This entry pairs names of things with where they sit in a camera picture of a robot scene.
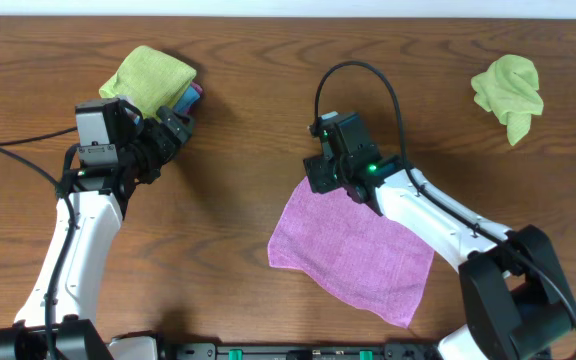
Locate purple microfiber cloth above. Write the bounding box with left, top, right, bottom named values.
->
left=267, top=179, right=434, bottom=328

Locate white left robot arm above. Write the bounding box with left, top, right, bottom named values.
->
left=0, top=98, right=195, bottom=359

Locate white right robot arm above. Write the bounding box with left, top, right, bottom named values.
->
left=303, top=152, right=576, bottom=359

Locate folded blue cloth in stack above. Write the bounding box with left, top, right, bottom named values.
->
left=173, top=86, right=202, bottom=114

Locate folded green cloth on stack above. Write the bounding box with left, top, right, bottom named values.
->
left=99, top=45, right=197, bottom=117

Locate folded pink cloth under stack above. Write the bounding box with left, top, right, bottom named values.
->
left=180, top=83, right=203, bottom=114

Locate crumpled green cloth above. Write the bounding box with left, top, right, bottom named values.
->
left=471, top=54, right=544, bottom=146

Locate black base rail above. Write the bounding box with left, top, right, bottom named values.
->
left=107, top=330, right=553, bottom=360

